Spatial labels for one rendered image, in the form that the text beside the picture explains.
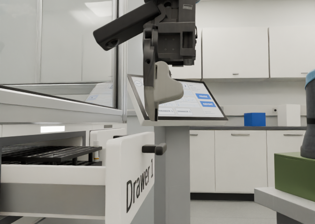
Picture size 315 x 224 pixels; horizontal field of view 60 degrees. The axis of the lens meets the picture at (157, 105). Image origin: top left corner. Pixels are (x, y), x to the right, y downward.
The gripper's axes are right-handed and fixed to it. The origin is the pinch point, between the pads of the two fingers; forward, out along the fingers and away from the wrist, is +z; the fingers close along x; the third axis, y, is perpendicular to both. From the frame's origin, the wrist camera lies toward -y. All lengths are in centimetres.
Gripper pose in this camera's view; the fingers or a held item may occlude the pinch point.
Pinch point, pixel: (149, 112)
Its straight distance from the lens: 44.8
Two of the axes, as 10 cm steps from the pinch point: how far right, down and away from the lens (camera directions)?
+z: -0.2, 10.0, -0.6
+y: 9.9, 0.2, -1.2
